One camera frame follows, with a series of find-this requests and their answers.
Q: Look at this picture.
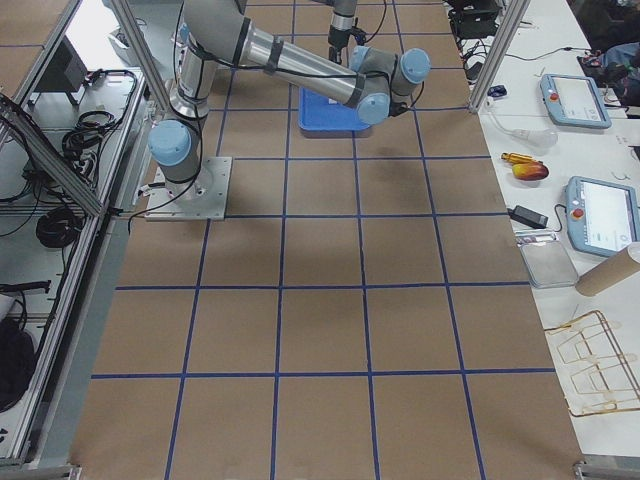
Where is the aluminium frame upright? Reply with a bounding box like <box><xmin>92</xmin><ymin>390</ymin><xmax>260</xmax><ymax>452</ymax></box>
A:
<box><xmin>468</xmin><ymin>0</ymin><xmax>530</xmax><ymax>114</ymax></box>

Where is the gold wire rack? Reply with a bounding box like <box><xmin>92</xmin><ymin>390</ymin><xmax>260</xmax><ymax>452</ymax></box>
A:
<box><xmin>544</xmin><ymin>310</ymin><xmax>639</xmax><ymax>418</ymax></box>

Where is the black cable coil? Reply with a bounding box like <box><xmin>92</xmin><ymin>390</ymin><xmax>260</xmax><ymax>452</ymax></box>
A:
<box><xmin>35</xmin><ymin>204</ymin><xmax>84</xmax><ymax>250</ymax></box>

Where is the red yellow mango toy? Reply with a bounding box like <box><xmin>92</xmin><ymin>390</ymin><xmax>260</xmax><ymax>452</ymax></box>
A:
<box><xmin>511</xmin><ymin>161</ymin><xmax>549</xmax><ymax>181</ymax></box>

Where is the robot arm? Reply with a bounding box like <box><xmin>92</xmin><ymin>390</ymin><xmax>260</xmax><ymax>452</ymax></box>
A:
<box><xmin>148</xmin><ymin>1</ymin><xmax>431</xmax><ymax>189</ymax></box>
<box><xmin>318</xmin><ymin>0</ymin><xmax>366</xmax><ymax>64</ymax></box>

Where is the cardboard tube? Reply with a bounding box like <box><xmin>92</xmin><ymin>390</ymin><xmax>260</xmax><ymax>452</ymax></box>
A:
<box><xmin>575</xmin><ymin>242</ymin><xmax>639</xmax><ymax>297</ymax></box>

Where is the grey metal tray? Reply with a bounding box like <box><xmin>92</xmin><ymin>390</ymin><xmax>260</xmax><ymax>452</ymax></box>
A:
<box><xmin>520</xmin><ymin>241</ymin><xmax>578</xmax><ymax>289</ymax></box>

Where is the near teach pendant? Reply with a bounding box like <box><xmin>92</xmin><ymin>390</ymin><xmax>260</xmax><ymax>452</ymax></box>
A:
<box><xmin>565</xmin><ymin>176</ymin><xmax>639</xmax><ymax>257</ymax></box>

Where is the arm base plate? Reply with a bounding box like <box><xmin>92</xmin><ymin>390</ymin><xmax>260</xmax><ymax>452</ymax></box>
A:
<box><xmin>144</xmin><ymin>156</ymin><xmax>233</xmax><ymax>221</ymax></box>

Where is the far teach pendant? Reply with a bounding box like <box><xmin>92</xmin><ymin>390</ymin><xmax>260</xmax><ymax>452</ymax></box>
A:
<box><xmin>539</xmin><ymin>74</ymin><xmax>612</xmax><ymax>130</ymax></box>

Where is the clear light bulb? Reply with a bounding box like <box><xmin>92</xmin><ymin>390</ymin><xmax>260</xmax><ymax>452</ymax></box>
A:
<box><xmin>485</xmin><ymin>100</ymin><xmax>559</xmax><ymax>150</ymax></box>

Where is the teach pendant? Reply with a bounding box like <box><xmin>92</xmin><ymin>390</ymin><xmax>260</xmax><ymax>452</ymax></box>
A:
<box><xmin>565</xmin><ymin>176</ymin><xmax>639</xmax><ymax>257</ymax></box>
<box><xmin>539</xmin><ymin>74</ymin><xmax>612</xmax><ymax>130</ymax></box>

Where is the blue plastic tray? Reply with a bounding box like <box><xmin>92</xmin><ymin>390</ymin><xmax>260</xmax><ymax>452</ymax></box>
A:
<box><xmin>298</xmin><ymin>88</ymin><xmax>372</xmax><ymax>138</ymax></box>

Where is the aluminium frame rail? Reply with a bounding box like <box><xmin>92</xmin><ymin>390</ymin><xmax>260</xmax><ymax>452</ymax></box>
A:
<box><xmin>1</xmin><ymin>95</ymin><xmax>126</xmax><ymax>217</ymax></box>

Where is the black power brick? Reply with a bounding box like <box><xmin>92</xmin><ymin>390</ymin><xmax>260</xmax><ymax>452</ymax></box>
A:
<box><xmin>507</xmin><ymin>205</ymin><xmax>548</xmax><ymax>229</ymax></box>

